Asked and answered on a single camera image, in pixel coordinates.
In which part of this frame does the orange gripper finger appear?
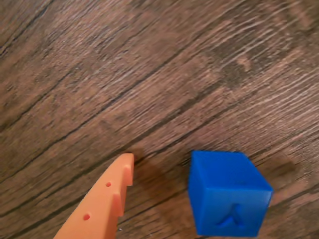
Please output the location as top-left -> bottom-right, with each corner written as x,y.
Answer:
53,153 -> 135,239

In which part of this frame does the blue cube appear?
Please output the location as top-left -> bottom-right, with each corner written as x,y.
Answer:
187,150 -> 275,237

